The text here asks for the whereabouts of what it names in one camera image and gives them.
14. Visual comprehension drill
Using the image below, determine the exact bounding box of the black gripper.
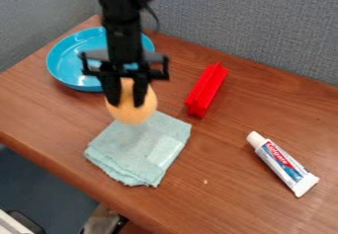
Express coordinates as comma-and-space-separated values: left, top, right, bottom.
79, 26, 170, 108

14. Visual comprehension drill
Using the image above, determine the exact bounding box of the yellow foam ball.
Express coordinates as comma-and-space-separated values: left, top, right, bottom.
106, 78, 158, 123

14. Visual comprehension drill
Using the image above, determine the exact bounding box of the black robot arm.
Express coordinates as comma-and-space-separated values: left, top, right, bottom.
79, 0, 170, 108

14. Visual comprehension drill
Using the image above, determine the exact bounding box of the blue plate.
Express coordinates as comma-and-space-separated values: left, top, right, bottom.
46, 26, 157, 93

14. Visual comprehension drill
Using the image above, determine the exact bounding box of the red plastic block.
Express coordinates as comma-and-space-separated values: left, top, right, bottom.
185, 61, 230, 117

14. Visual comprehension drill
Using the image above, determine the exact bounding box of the light green folded cloth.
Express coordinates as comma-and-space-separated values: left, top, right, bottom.
85, 112, 192, 188

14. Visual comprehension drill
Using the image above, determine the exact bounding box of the grey object under table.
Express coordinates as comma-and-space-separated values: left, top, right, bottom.
78, 203, 129, 234

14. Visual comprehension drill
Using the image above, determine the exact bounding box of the white toothpaste tube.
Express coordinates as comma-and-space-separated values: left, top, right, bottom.
248, 131, 320, 197

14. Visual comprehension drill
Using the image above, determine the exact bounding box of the black cable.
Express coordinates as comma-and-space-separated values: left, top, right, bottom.
143, 5, 162, 34

